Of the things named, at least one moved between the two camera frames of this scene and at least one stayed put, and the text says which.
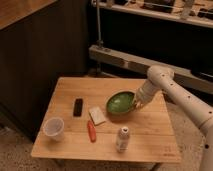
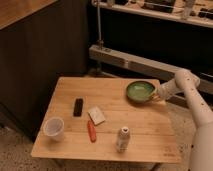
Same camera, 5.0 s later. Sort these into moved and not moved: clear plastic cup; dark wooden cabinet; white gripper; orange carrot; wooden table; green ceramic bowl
Moved: white gripper; green ceramic bowl
Not moved: wooden table; clear plastic cup; dark wooden cabinet; orange carrot
